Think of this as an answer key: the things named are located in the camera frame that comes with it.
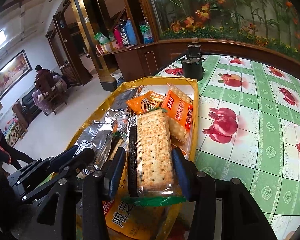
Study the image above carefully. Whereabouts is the green-edged clear cracker packet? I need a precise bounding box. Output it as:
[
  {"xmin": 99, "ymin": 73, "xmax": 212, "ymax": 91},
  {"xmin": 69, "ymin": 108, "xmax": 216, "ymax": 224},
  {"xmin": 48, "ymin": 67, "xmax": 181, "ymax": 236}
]
[{"xmin": 126, "ymin": 107, "xmax": 187, "ymax": 206}]

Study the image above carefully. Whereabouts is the wooden shelf cabinet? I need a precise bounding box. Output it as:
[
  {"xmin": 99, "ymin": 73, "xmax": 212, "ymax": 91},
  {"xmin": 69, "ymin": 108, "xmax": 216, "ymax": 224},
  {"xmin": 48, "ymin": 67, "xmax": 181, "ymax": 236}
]
[{"xmin": 65, "ymin": 0, "xmax": 165, "ymax": 85}]

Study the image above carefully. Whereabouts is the yellow-orange biscuit packet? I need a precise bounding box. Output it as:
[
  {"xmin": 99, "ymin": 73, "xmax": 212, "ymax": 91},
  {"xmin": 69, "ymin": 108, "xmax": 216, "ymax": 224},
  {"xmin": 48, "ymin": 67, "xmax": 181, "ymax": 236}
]
[{"xmin": 102, "ymin": 197, "xmax": 171, "ymax": 240}]

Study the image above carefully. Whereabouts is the green fruit-print tablecloth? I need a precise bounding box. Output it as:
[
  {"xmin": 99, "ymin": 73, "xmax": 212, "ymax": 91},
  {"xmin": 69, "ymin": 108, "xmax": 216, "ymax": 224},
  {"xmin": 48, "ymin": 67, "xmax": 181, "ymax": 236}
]
[{"xmin": 152, "ymin": 54, "xmax": 300, "ymax": 240}]

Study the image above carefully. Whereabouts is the green-blue bottle pack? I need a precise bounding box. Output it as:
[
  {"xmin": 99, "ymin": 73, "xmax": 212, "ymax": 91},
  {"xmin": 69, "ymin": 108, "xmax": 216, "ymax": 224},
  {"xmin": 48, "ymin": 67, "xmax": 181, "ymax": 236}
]
[{"xmin": 139, "ymin": 22, "xmax": 155, "ymax": 44}]

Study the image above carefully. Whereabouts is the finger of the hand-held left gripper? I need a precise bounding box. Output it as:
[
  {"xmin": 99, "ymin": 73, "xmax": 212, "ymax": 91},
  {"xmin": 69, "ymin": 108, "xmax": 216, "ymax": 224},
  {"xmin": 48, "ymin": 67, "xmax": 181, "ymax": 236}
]
[
  {"xmin": 64, "ymin": 148, "xmax": 96, "ymax": 178},
  {"xmin": 52, "ymin": 145, "xmax": 78, "ymax": 167}
]

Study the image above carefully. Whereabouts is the black metal pot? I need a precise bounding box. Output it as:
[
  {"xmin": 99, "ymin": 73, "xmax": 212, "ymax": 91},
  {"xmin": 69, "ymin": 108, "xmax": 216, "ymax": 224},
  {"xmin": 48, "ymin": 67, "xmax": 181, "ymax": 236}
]
[{"xmin": 181, "ymin": 56, "xmax": 205, "ymax": 82}]

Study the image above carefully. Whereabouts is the red thermos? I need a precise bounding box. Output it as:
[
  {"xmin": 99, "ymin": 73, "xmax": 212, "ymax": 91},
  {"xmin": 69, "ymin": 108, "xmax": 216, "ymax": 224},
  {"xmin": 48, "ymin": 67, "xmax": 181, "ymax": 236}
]
[{"xmin": 113, "ymin": 26, "xmax": 125, "ymax": 48}]

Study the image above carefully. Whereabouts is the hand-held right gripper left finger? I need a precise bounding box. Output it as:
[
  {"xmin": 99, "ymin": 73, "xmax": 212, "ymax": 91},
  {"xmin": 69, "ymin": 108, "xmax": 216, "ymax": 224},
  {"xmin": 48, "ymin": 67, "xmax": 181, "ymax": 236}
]
[{"xmin": 27, "ymin": 147, "xmax": 127, "ymax": 240}]

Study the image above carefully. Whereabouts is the white bucket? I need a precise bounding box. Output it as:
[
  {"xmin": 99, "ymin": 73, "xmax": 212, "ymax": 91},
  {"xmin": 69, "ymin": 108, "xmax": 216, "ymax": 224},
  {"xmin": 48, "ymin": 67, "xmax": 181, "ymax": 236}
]
[{"xmin": 111, "ymin": 70, "xmax": 123, "ymax": 83}]

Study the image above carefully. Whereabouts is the orange cartoon snack packet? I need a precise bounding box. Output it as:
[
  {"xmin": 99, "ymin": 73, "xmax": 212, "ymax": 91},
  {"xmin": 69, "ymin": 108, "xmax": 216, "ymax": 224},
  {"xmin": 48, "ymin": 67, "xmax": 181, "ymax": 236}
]
[{"xmin": 126, "ymin": 91, "xmax": 171, "ymax": 115}]

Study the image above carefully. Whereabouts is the brown silver foil packet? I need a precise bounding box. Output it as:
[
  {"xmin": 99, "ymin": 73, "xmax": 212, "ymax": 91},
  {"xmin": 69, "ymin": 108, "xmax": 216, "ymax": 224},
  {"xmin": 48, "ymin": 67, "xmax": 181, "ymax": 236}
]
[{"xmin": 110, "ymin": 89, "xmax": 138, "ymax": 116}]

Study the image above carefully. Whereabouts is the person's left forearm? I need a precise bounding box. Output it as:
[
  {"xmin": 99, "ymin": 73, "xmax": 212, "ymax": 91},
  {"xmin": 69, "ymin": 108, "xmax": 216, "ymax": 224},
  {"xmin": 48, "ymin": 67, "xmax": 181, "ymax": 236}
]
[{"xmin": 0, "ymin": 115, "xmax": 37, "ymax": 170}]

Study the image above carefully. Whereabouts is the small black metal stand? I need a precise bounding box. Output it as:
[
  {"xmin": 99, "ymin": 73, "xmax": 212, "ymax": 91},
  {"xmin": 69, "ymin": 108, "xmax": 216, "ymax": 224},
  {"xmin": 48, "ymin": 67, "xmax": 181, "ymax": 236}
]
[{"xmin": 186, "ymin": 37, "xmax": 203, "ymax": 57}]

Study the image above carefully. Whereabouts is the framed wall painting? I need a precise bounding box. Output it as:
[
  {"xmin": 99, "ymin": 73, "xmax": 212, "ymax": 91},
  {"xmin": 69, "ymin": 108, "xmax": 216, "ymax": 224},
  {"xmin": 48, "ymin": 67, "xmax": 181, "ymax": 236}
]
[{"xmin": 0, "ymin": 49, "xmax": 33, "ymax": 101}]

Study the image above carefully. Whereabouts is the green bag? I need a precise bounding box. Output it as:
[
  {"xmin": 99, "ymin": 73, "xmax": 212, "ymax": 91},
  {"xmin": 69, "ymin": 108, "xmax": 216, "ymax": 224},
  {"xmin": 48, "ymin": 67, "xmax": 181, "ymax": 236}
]
[{"xmin": 94, "ymin": 31, "xmax": 111, "ymax": 46}]

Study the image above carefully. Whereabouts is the silver foil snack packet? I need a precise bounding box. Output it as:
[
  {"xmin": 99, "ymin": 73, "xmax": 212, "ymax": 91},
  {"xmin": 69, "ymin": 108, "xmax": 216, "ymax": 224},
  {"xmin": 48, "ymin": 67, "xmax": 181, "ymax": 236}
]
[
  {"xmin": 75, "ymin": 119, "xmax": 116, "ymax": 178},
  {"xmin": 104, "ymin": 107, "xmax": 131, "ymax": 127}
]

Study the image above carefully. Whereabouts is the brown wicker cabinet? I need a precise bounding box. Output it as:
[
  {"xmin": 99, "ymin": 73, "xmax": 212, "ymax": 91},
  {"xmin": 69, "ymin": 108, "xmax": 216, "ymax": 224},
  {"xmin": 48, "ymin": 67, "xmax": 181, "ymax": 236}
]
[{"xmin": 59, "ymin": 64, "xmax": 78, "ymax": 85}]

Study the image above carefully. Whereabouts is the orange label cracker packet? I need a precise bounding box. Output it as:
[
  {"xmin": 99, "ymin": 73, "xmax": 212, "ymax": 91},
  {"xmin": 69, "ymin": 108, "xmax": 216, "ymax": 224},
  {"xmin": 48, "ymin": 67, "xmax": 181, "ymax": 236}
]
[{"xmin": 162, "ymin": 85, "xmax": 193, "ymax": 146}]

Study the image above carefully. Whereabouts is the wooden chair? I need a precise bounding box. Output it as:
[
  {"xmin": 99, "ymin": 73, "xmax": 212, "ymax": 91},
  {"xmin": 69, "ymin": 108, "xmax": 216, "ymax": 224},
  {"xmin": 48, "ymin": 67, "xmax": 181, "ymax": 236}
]
[{"xmin": 39, "ymin": 80, "xmax": 68, "ymax": 115}]

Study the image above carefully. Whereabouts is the glass cabinet with artificial flowers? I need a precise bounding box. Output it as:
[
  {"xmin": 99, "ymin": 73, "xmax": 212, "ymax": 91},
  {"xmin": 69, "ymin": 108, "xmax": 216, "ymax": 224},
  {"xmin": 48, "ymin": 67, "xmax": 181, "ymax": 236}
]
[{"xmin": 137, "ymin": 0, "xmax": 300, "ymax": 64}]

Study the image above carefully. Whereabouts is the colourful floor mat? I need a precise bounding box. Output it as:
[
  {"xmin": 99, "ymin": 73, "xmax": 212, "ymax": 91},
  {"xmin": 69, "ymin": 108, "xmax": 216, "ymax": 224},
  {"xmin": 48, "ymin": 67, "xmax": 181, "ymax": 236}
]
[{"xmin": 2, "ymin": 120, "xmax": 24, "ymax": 147}]

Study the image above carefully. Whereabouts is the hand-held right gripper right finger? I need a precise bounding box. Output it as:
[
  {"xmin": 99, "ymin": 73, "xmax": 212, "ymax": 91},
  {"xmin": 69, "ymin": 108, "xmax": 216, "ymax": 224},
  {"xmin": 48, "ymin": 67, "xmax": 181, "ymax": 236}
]
[{"xmin": 171, "ymin": 147, "xmax": 278, "ymax": 240}]

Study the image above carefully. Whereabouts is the blue container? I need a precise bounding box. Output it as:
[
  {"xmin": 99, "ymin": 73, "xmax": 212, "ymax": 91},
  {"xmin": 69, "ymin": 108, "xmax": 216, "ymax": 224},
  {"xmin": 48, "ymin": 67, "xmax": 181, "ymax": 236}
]
[{"xmin": 125, "ymin": 20, "xmax": 138, "ymax": 46}]

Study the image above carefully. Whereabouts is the black sofa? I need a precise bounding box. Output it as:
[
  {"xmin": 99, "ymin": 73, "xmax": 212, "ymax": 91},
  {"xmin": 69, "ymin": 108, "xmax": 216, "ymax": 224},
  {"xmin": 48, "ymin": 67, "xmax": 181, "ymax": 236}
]
[{"xmin": 21, "ymin": 90, "xmax": 44, "ymax": 120}]

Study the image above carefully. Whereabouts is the brown armchair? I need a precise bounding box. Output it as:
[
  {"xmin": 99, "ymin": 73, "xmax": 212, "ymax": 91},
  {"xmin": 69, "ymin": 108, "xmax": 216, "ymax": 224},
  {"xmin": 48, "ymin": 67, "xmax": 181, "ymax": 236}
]
[{"xmin": 12, "ymin": 102, "xmax": 28, "ymax": 132}]

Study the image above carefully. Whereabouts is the yellow-rimmed white tray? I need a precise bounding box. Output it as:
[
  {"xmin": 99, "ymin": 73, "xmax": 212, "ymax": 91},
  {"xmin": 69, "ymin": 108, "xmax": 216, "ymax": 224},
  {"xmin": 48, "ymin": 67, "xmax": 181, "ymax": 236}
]
[{"xmin": 65, "ymin": 76, "xmax": 199, "ymax": 240}]

